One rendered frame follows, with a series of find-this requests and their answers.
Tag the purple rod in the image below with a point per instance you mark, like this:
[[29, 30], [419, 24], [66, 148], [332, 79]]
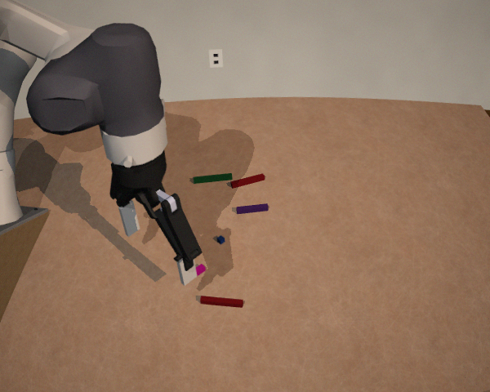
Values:
[[252, 208]]

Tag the small magenta block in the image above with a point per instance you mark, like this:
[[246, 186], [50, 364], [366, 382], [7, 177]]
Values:
[[200, 269]]

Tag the dark red rod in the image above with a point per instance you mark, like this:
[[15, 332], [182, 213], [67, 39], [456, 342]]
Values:
[[208, 300], [247, 181]]

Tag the green rod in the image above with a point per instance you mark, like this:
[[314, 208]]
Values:
[[212, 178]]

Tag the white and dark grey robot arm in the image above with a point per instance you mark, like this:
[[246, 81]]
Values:
[[110, 78]]

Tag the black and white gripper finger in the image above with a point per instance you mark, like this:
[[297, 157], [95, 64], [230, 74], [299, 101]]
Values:
[[175, 224], [127, 210]]

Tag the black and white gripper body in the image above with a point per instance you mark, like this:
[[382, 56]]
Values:
[[146, 178]]

